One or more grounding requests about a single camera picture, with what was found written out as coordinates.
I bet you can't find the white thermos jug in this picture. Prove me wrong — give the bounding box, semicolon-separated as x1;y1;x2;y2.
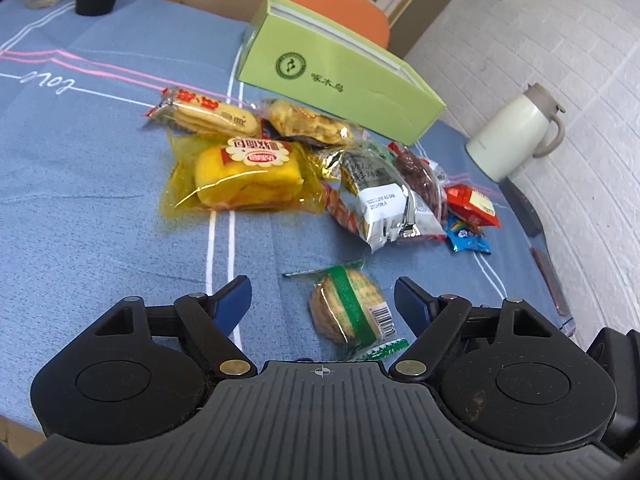
465;82;568;184

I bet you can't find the red striped snack packet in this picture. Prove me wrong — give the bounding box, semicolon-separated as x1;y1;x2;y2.
322;182;372;237

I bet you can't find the green-wrapped round biscuit packet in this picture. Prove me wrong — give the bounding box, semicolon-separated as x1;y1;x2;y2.
282;260;411;362

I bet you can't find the red rice cracker packet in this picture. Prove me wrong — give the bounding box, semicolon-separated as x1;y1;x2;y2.
144;86;266;139

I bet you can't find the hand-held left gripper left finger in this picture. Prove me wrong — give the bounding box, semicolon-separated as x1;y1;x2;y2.
75;275;259;379

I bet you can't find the yellow cake packet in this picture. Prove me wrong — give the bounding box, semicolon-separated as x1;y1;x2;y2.
159;132;327;219

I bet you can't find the small blue candy packet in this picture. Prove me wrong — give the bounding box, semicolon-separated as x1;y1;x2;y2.
445;214;492;255

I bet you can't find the blue tablecloth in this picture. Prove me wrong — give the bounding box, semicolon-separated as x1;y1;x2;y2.
0;0;577;442

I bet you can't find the red dates packet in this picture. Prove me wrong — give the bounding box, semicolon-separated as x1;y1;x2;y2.
387;142;449;227

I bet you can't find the light green cardboard box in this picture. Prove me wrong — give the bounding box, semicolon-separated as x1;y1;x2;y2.
236;0;447;146

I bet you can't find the silver foil snack packet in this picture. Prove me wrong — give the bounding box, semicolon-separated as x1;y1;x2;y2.
339;151;447;254

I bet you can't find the small red snack packet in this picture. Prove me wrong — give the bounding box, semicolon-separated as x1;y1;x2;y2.
444;184;501;229

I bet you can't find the golden biscuit packet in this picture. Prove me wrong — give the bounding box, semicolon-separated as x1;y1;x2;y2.
260;98;369;149

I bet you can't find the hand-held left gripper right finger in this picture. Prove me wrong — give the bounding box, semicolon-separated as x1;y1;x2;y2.
389;277;567;381

